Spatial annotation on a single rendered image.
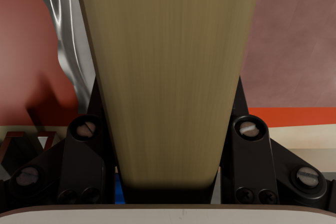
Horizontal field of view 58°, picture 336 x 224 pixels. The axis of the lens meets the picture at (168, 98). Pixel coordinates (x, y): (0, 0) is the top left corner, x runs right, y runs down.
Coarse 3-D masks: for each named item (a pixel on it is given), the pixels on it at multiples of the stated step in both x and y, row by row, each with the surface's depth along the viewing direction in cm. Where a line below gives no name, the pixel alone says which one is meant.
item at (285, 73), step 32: (0, 0) 24; (32, 0) 24; (256, 0) 24; (288, 0) 24; (320, 0) 24; (0, 32) 27; (32, 32) 27; (256, 32) 27; (288, 32) 27; (320, 32) 27; (0, 64) 29; (32, 64) 29; (256, 64) 29; (288, 64) 29; (320, 64) 30; (0, 96) 33; (32, 96) 33; (64, 96) 33; (256, 96) 33; (288, 96) 33; (320, 96) 33
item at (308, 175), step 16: (240, 80) 12; (240, 96) 11; (240, 112) 11; (224, 144) 10; (272, 144) 10; (224, 160) 11; (288, 160) 9; (304, 160) 9; (288, 176) 9; (304, 176) 9; (320, 176) 9; (288, 192) 9; (304, 192) 9; (320, 192) 9
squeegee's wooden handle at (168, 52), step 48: (96, 0) 5; (144, 0) 4; (192, 0) 4; (240, 0) 5; (96, 48) 5; (144, 48) 5; (192, 48) 5; (240, 48) 5; (144, 96) 6; (192, 96) 6; (144, 144) 7; (192, 144) 7; (144, 192) 9; (192, 192) 9
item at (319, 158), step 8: (40, 152) 40; (296, 152) 40; (304, 152) 40; (312, 152) 40; (320, 152) 40; (328, 152) 40; (312, 160) 39; (320, 160) 39; (328, 160) 39; (320, 168) 38; (328, 168) 38; (216, 176) 39; (328, 176) 39; (216, 184) 40
